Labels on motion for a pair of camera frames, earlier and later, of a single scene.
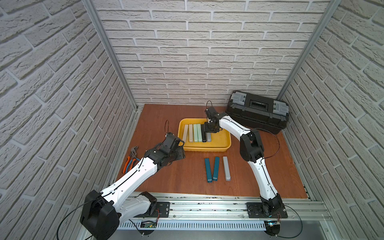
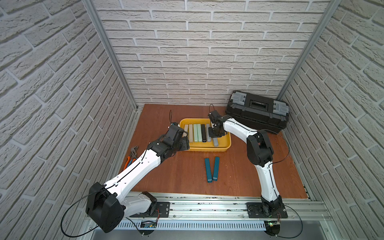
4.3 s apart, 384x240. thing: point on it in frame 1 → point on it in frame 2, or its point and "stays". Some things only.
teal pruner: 216,168 stays
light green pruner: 199,133 stays
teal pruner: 208,170 stays
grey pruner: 226,168 → 215,141
